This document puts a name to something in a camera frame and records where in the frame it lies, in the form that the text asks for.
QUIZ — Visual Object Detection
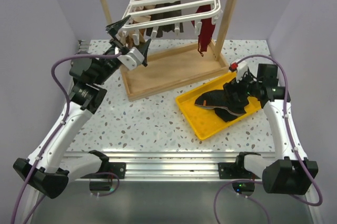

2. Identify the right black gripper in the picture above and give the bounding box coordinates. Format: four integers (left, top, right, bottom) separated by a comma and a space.
222, 69, 262, 106

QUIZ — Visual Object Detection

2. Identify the tan brown underwear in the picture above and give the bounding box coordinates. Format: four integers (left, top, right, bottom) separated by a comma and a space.
126, 0, 182, 40

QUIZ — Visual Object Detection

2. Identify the black striped underwear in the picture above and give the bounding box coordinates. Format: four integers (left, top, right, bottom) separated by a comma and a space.
194, 90, 249, 122

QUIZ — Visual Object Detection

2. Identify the white plastic clip hanger frame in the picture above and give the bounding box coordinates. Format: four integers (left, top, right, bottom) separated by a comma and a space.
120, 0, 222, 44

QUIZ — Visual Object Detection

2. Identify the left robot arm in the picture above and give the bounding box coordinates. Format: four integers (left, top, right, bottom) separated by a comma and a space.
13, 16, 151, 199

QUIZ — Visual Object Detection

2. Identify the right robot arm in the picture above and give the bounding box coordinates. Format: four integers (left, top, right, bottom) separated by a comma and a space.
224, 61, 319, 196

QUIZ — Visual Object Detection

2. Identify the wooden hanger rack stand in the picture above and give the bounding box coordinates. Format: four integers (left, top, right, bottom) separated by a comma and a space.
100, 0, 237, 101

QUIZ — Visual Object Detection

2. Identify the dark red lace underwear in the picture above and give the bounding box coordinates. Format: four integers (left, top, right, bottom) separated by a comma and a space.
196, 5, 215, 57

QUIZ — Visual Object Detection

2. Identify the yellow plastic tray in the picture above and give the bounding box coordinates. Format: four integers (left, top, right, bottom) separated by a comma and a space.
175, 72, 261, 140

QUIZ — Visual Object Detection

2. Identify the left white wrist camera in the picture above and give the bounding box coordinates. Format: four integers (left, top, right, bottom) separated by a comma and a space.
117, 47, 145, 71

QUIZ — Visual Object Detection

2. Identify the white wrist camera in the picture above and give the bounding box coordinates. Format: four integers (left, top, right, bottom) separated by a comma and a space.
117, 47, 145, 71
229, 60, 249, 83

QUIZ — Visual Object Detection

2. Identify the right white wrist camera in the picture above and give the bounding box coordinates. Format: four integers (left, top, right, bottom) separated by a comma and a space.
229, 60, 249, 83

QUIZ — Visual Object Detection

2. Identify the left aluminium side rail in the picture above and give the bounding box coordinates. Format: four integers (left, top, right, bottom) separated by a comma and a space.
65, 40, 89, 87

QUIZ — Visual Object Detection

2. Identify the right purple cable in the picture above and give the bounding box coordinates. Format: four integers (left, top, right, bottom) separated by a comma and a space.
212, 54, 324, 224

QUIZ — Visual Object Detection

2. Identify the purple cable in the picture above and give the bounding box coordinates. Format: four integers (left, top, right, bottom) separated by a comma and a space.
212, 54, 324, 224
9, 51, 123, 224

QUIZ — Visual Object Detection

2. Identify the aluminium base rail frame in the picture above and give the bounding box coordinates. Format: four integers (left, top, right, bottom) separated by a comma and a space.
33, 151, 313, 182

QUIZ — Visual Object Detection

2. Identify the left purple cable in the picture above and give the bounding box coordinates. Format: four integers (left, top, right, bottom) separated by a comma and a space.
9, 51, 123, 224

